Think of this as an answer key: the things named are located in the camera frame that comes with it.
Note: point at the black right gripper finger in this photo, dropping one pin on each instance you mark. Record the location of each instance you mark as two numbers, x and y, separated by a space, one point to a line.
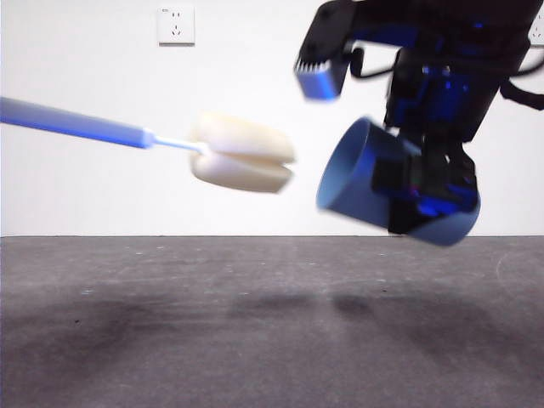
433 183

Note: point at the white wall socket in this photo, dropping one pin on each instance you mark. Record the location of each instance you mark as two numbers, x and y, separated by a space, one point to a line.
539 30
176 25

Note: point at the blue plastic cup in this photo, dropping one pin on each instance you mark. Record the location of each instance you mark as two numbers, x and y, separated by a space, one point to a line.
348 178

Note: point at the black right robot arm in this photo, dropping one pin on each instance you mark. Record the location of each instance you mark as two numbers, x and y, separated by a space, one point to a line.
467 51

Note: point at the pale grey camera box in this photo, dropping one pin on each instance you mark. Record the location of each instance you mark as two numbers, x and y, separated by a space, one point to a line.
321 83

